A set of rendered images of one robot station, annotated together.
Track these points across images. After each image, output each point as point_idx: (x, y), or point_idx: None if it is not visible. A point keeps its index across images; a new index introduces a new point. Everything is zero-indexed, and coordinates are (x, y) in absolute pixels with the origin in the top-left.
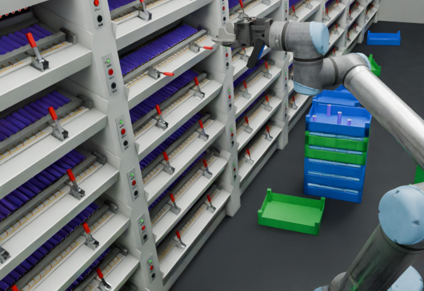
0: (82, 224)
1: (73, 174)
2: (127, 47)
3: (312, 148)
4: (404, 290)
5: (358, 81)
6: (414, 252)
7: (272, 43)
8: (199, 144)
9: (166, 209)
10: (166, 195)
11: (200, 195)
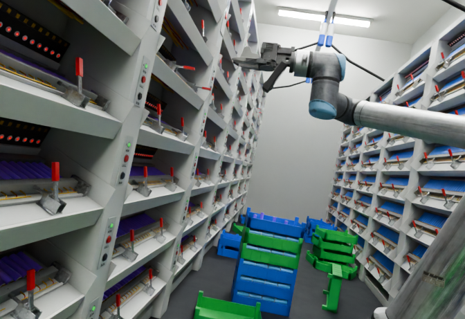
0: (54, 162)
1: (70, 84)
2: None
3: (249, 248)
4: None
5: (373, 105)
6: None
7: (299, 61)
8: (167, 191)
9: (118, 251)
10: (120, 238)
11: (150, 259)
